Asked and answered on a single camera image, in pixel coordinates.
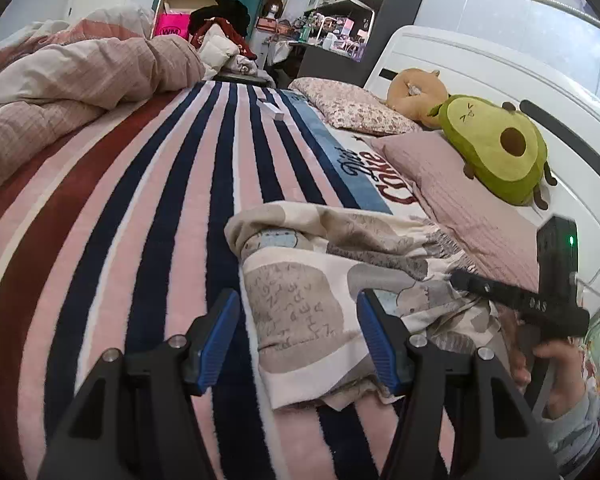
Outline beige bear-print pants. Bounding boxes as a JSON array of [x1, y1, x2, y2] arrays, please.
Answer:
[[224, 202, 508, 410]]

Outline star-print sleeve forearm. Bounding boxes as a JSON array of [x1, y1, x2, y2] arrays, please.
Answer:
[[540, 391, 600, 476]]

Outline person's right hand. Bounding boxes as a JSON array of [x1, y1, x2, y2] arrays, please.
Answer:
[[498, 307, 586, 419]]

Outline plain pink pillow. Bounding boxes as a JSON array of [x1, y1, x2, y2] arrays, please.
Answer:
[[368, 131, 539, 292]]

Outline green avocado plush toy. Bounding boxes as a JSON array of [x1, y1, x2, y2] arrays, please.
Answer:
[[430, 94, 557, 210]]

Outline white bed headboard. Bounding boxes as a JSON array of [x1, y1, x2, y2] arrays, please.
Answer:
[[363, 24, 600, 321]]

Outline striped pink navy blanket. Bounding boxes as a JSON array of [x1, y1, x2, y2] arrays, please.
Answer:
[[0, 81, 426, 479]]

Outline tan plush toy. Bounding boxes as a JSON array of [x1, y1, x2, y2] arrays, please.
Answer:
[[386, 68, 450, 129]]

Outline floral pink pillow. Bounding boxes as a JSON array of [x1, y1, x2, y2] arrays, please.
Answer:
[[288, 77, 422, 136]]

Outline small white box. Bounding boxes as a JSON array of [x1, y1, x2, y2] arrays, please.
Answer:
[[257, 99, 286, 122]]

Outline dark grey bookshelf unit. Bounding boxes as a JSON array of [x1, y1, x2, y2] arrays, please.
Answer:
[[288, 0, 422, 86]]

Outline pink striped crumpled duvet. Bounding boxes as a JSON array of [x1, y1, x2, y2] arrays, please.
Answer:
[[0, 4, 204, 186]]

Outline pile of dark clothes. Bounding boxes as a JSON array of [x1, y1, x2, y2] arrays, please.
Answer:
[[188, 0, 276, 88]]

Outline bright pink bag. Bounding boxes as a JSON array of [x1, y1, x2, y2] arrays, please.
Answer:
[[152, 13, 189, 40]]

